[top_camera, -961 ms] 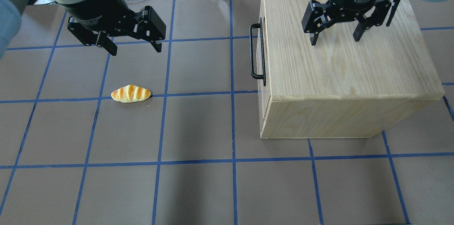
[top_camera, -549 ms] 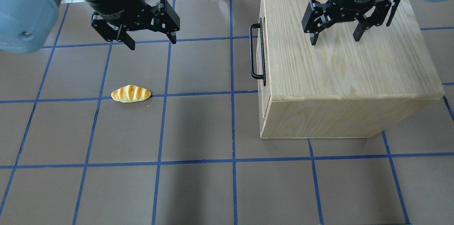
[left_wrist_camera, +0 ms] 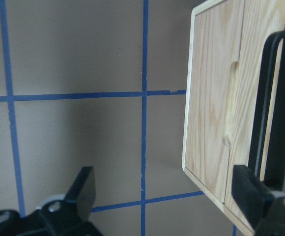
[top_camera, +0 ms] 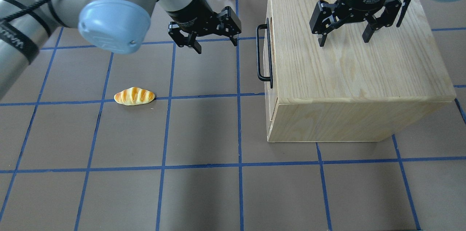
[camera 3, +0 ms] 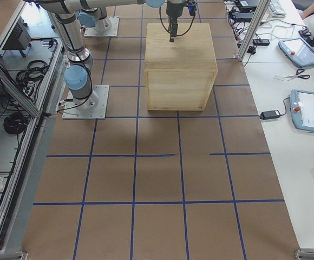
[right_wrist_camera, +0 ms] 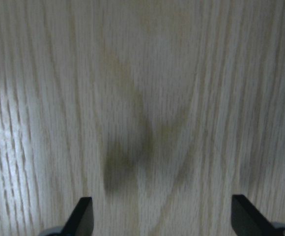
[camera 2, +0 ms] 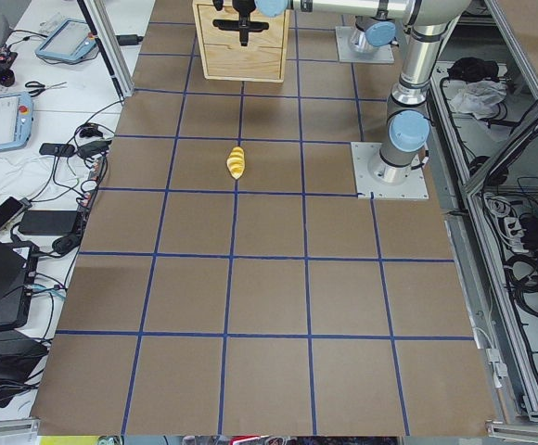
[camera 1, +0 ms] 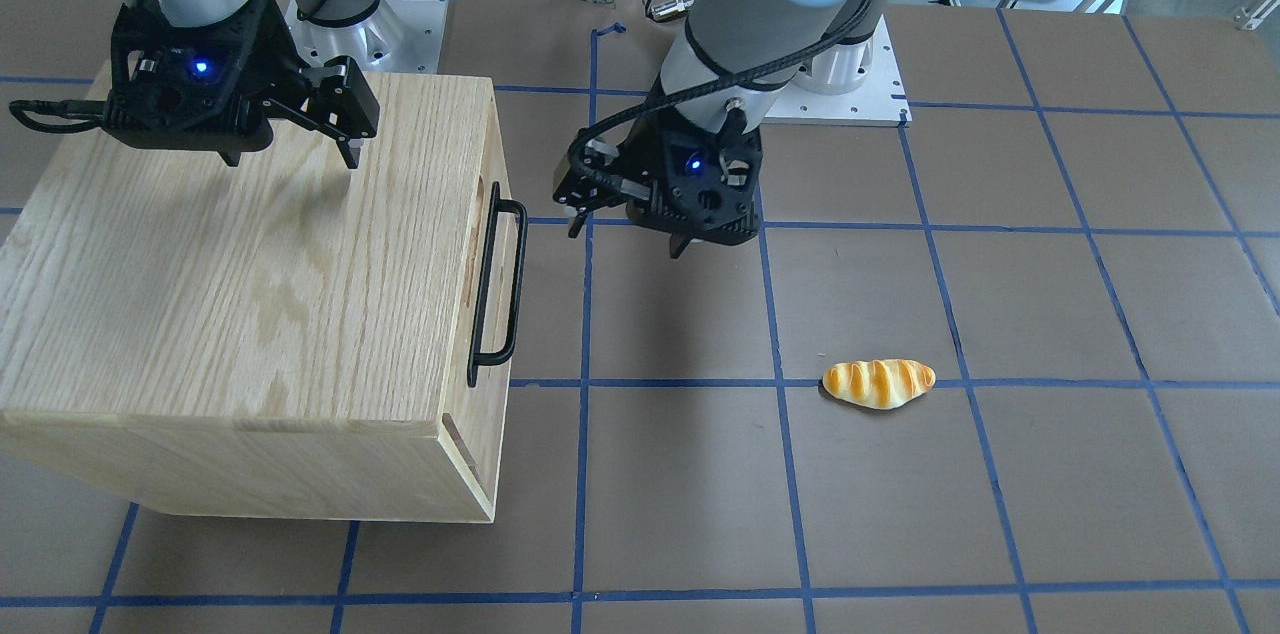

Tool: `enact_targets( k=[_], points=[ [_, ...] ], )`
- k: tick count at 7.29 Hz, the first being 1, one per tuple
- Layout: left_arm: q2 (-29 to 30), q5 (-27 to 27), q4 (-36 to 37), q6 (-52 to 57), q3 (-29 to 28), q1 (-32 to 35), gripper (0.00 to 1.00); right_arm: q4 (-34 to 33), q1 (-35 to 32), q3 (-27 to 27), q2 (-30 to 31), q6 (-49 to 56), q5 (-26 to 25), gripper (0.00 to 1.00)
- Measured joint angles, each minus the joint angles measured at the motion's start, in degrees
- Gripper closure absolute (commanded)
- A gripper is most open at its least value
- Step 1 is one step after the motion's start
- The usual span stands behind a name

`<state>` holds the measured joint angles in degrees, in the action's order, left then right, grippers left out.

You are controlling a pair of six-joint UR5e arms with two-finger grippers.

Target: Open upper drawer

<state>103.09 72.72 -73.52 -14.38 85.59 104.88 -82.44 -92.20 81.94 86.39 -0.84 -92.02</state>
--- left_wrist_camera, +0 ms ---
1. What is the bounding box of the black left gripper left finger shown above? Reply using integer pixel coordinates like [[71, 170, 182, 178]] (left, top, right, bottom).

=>
[[38, 166, 95, 221]]

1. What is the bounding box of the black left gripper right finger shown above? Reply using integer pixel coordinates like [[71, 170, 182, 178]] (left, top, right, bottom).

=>
[[231, 165, 285, 231]]

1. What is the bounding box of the black drawer handle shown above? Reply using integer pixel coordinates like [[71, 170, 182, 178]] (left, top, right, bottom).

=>
[[248, 28, 285, 191]]

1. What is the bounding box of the wooden drawer cabinet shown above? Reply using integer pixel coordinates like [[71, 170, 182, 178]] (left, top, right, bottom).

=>
[[182, 0, 285, 236]]

